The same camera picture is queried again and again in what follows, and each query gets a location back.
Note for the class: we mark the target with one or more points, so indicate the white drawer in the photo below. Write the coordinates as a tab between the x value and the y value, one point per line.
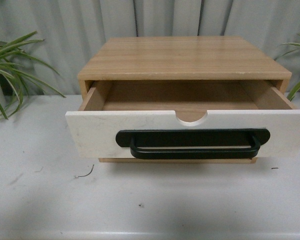
113	106

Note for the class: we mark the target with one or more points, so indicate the wooden drawer cabinet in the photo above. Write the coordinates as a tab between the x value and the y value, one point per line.
216	58

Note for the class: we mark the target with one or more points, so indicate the grey curtain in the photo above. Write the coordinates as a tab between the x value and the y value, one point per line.
74	30

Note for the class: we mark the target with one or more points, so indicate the black upper drawer handle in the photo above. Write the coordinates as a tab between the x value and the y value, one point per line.
193	144

